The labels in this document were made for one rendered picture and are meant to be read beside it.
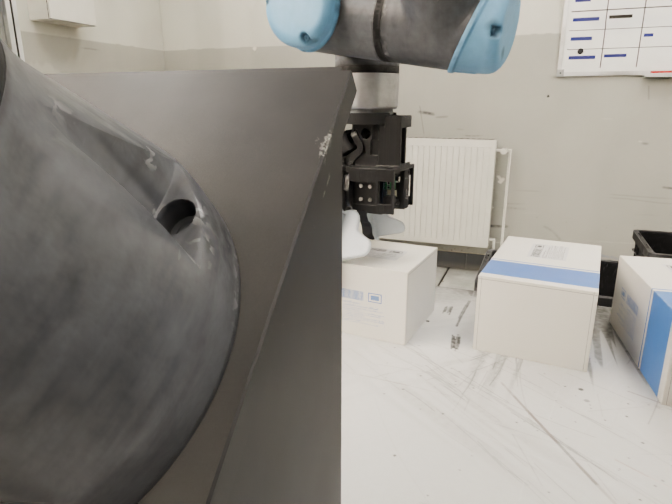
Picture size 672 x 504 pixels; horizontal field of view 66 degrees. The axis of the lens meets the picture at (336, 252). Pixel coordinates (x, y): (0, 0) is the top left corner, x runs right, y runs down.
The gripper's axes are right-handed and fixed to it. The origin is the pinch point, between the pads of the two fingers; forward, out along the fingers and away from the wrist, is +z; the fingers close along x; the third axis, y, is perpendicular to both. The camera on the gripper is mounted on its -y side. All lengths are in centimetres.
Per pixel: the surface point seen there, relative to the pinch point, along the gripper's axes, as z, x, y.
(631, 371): 6.3, -1.0, 33.5
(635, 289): -0.9, 5.0, 33.1
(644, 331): 2.1, 0.3, 34.1
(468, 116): -14, 247, -42
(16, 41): -40, 55, -145
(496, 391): 6.3, -11.5, 21.5
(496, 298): -0.3, -3.3, 19.4
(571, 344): 3.4, -3.3, 27.5
